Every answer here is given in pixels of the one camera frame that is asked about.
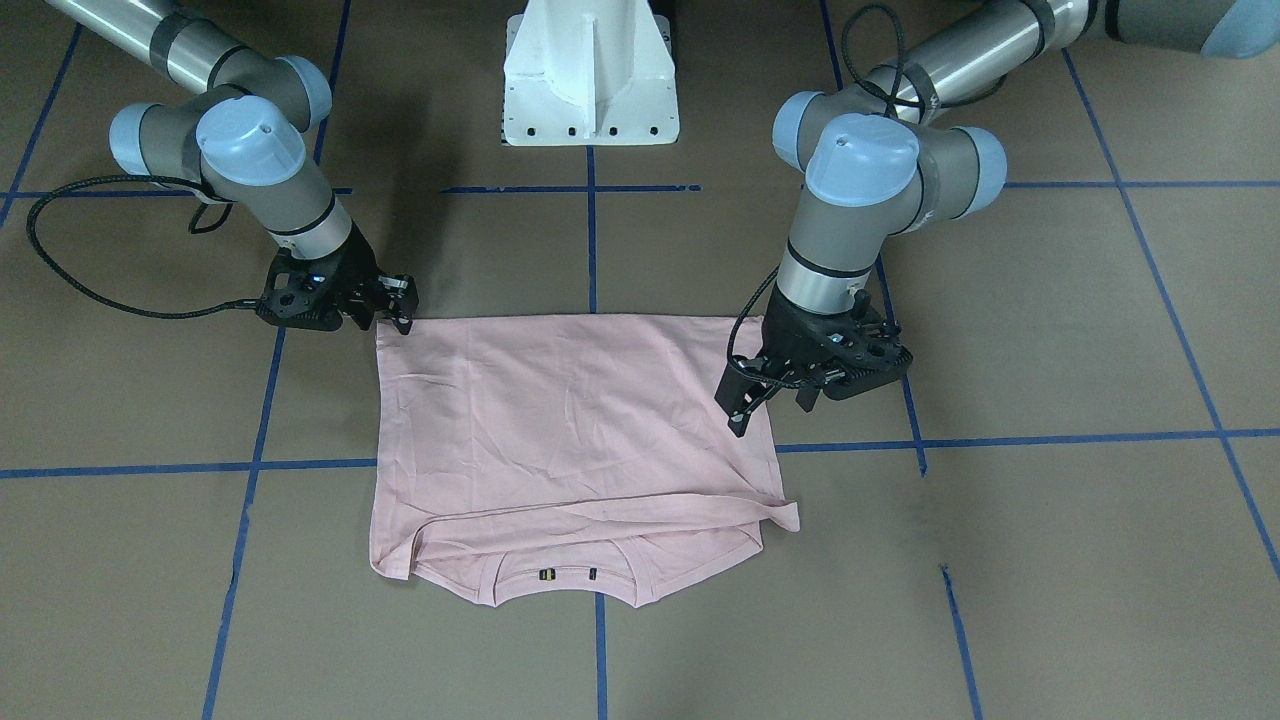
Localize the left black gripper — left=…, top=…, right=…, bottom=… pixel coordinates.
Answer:
left=714, top=288, right=914, bottom=438

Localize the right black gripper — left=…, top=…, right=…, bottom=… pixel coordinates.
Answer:
left=255, top=225, right=419, bottom=336

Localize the pink Snoopy t-shirt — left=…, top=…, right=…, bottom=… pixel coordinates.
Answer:
left=367, top=314, right=801, bottom=607

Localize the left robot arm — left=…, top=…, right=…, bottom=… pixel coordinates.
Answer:
left=716, top=1, right=1277, bottom=437

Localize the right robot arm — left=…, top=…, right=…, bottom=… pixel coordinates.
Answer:
left=55, top=1, right=419, bottom=334

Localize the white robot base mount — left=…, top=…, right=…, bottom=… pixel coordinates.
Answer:
left=500, top=1, right=681, bottom=147

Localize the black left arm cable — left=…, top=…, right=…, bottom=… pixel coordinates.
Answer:
left=726, top=3, right=1011, bottom=391

